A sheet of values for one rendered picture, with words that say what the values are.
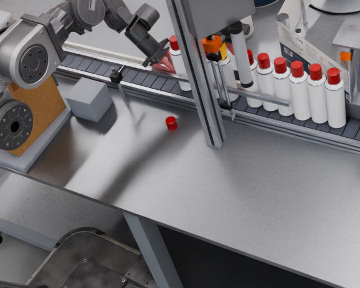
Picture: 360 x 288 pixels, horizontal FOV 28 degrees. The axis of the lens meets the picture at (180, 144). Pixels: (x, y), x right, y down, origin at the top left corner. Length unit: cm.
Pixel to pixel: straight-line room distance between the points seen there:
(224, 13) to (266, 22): 67
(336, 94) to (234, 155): 37
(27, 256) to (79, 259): 46
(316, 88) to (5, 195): 161
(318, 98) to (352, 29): 21
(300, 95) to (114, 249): 108
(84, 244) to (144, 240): 58
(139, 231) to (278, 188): 48
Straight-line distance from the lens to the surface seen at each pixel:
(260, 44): 239
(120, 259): 274
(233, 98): 221
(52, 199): 305
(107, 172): 221
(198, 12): 177
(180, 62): 220
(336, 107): 203
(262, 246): 194
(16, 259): 323
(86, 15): 173
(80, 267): 276
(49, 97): 236
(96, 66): 249
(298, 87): 202
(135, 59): 241
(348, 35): 198
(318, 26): 242
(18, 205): 310
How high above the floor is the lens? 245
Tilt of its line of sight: 47 degrees down
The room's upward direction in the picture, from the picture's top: 18 degrees counter-clockwise
